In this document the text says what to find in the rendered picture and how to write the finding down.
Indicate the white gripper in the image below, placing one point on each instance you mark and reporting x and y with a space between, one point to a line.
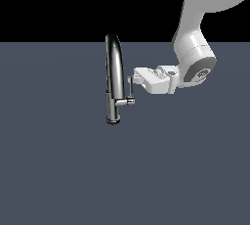
159 83

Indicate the chrome faucet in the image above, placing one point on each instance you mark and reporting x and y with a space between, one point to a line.
114 72

